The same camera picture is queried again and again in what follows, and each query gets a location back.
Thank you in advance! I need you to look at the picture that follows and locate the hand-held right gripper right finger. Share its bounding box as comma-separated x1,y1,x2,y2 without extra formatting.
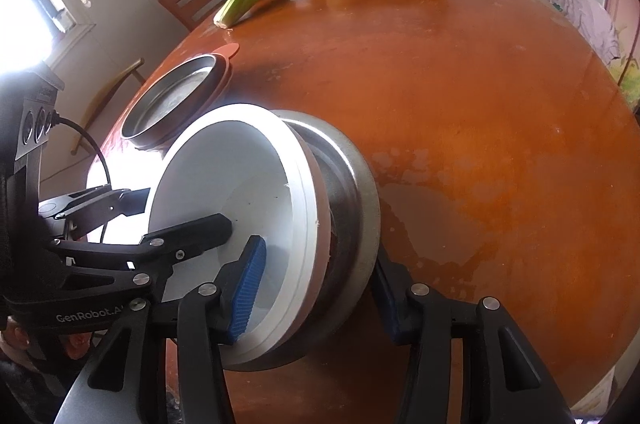
372,257,576,424

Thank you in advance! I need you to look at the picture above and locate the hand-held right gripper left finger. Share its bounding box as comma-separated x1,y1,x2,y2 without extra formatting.
52,235,268,424

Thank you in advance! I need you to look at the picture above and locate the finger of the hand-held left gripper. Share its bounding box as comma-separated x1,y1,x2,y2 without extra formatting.
39,185,152,230
47,213,234,287

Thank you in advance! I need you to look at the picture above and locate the large steel bowl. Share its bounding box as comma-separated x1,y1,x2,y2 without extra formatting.
225,109,381,372

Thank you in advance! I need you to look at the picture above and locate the round steel plate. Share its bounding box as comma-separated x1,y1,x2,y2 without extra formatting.
120,54,218,140

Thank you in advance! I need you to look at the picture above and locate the orange bear-shaped plate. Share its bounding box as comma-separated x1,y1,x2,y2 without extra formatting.
132,40,242,150

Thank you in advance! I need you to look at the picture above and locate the person's left hand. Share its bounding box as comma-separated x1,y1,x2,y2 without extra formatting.
0,326,92,359

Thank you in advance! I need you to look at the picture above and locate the light wooden armchair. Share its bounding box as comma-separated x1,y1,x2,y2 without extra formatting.
70,57,147,155

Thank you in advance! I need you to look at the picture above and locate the pink cartoon curtain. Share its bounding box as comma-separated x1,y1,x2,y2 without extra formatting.
602,0,640,105

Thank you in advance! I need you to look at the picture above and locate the black cable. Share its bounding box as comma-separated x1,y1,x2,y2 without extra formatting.
52,117,112,245

